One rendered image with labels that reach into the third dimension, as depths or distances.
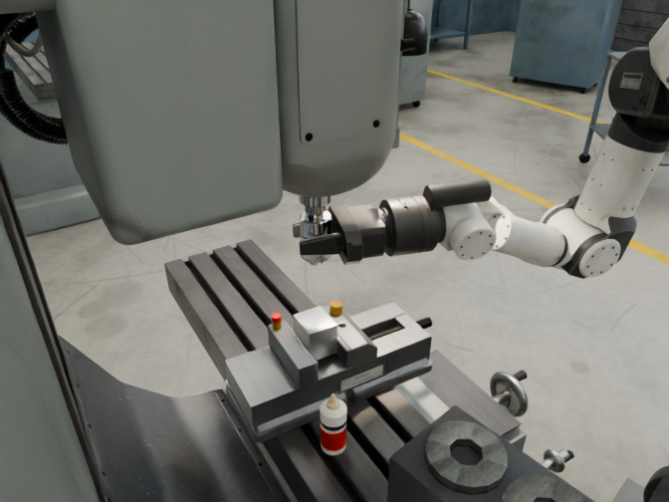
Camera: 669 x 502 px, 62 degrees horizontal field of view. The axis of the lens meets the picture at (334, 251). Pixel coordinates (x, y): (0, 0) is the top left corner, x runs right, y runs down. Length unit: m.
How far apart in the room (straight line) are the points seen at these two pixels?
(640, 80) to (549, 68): 5.92
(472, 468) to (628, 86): 0.61
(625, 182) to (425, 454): 0.56
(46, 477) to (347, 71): 0.52
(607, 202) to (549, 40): 5.86
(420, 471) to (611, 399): 1.90
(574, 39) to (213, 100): 6.29
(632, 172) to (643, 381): 1.74
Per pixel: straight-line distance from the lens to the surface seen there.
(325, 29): 0.62
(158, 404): 1.05
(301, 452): 0.91
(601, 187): 1.01
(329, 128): 0.64
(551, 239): 0.99
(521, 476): 0.68
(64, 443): 0.64
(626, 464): 2.30
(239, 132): 0.57
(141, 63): 0.53
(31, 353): 0.57
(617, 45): 9.36
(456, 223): 0.84
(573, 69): 6.78
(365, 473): 0.89
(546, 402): 2.40
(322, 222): 0.79
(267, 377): 0.93
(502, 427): 1.26
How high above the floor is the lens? 1.62
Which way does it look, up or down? 31 degrees down
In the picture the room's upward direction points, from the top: straight up
